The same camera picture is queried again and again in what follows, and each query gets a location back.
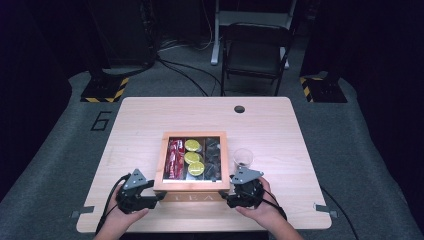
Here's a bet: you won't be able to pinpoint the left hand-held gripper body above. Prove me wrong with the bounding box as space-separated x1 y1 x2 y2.
115 168 155 214

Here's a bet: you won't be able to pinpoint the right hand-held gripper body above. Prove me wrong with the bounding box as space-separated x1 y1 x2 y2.
229 166 264 209

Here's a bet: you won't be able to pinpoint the wooden tea box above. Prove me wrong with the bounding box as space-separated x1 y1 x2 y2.
153 130 232 203

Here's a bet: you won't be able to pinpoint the clear plastic cup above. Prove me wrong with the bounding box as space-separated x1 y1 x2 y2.
232 148 254 170

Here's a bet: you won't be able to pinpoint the person's left hand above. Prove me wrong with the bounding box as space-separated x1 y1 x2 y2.
105 194 150 231

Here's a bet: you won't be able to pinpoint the person's right hand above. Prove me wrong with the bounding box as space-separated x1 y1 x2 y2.
235 177 286 229

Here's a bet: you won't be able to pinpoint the pile of dark tea bags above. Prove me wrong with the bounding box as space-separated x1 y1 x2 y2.
203 137 222 182

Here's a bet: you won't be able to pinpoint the yellow-green round capsule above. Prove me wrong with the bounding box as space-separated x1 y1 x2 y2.
187 161 206 177
183 151 201 165
184 138 202 153

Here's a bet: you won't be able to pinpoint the pile of red packets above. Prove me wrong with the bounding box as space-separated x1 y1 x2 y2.
164 138 186 180

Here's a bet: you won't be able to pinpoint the hazard-striped stand base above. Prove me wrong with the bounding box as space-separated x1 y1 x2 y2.
79 76 130 104
299 75 348 104

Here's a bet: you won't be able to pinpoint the black folding chair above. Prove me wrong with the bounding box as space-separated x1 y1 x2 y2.
220 22 294 97

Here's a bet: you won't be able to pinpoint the black equipment cabinet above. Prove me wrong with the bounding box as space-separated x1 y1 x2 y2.
87 0 157 68

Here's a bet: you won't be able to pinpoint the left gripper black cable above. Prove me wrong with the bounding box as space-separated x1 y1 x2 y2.
94 173 132 236

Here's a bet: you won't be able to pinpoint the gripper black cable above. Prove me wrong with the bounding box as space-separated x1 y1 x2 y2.
94 173 132 236
261 188 288 221

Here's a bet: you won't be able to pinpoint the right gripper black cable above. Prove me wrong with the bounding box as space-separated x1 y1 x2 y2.
261 188 288 221

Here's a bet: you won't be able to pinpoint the grey table bracket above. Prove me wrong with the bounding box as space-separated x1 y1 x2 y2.
69 205 96 219
313 202 338 219

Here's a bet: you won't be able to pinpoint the black cable on floor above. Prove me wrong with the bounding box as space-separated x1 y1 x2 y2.
319 186 360 240

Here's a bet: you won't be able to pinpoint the black floor cables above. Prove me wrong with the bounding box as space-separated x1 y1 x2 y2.
155 54 223 98

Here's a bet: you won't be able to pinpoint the white desk frame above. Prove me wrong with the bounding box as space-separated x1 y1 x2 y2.
210 0 298 70

